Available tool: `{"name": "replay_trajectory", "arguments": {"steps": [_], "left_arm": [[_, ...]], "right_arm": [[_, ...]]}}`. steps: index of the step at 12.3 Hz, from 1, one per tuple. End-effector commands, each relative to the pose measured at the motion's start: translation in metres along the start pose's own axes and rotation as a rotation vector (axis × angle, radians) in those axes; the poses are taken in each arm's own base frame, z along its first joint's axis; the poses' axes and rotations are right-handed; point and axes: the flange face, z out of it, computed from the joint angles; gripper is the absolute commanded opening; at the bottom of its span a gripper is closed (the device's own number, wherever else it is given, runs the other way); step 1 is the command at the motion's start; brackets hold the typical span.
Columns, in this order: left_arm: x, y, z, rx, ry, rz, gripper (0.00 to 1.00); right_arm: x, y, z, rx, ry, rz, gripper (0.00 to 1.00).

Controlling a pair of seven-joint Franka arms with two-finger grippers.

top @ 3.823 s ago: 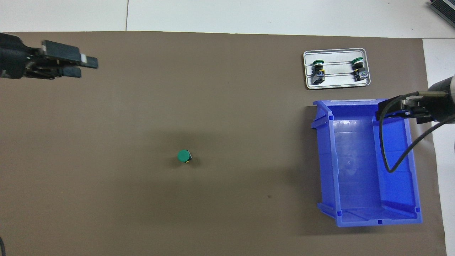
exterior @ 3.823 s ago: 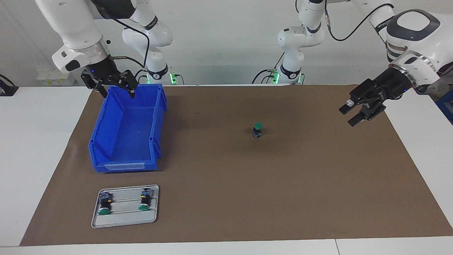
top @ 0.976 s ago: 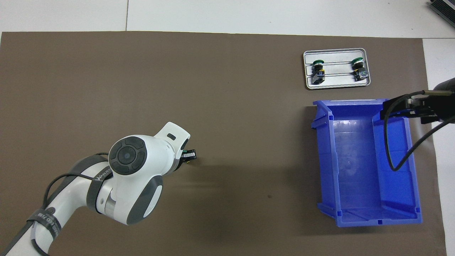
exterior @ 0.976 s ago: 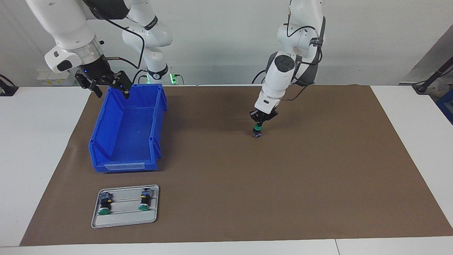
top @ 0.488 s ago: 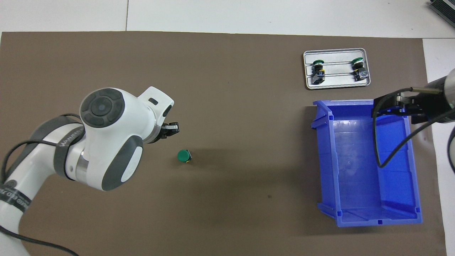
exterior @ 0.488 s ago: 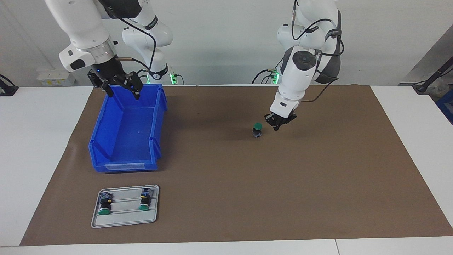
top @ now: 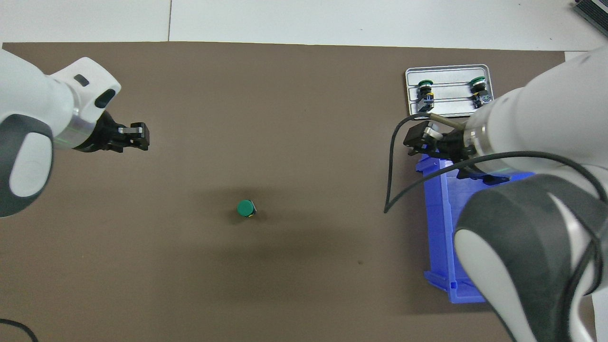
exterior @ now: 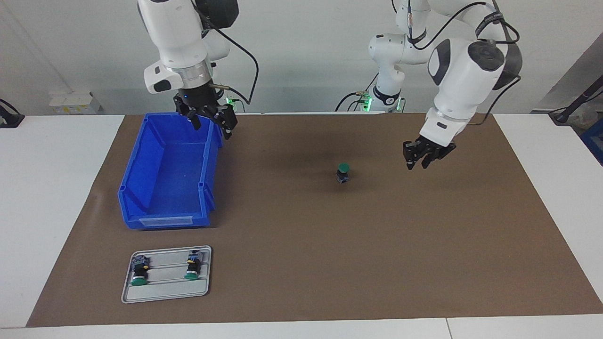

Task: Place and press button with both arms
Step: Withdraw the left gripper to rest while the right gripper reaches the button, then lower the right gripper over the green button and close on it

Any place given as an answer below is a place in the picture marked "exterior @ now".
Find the brown table mat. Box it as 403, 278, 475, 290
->
26, 112, 603, 328

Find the white wall power strip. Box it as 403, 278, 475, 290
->
49, 92, 102, 114

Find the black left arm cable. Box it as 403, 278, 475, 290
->
407, 0, 522, 126

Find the blue crate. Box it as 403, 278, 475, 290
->
579, 118, 603, 166

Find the black table clamp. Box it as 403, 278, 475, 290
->
0, 99, 25, 129

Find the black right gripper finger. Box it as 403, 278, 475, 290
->
177, 106, 201, 131
214, 105, 237, 140

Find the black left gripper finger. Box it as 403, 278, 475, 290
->
403, 140, 424, 170
422, 145, 456, 169

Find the blue plastic storage bin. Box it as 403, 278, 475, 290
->
117, 112, 223, 230

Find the grey metal tray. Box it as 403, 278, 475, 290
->
121, 245, 212, 304

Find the black base cable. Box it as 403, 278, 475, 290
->
334, 71, 380, 112

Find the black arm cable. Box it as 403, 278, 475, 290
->
407, 0, 522, 126
203, 14, 260, 105

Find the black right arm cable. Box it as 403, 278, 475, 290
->
203, 14, 260, 105

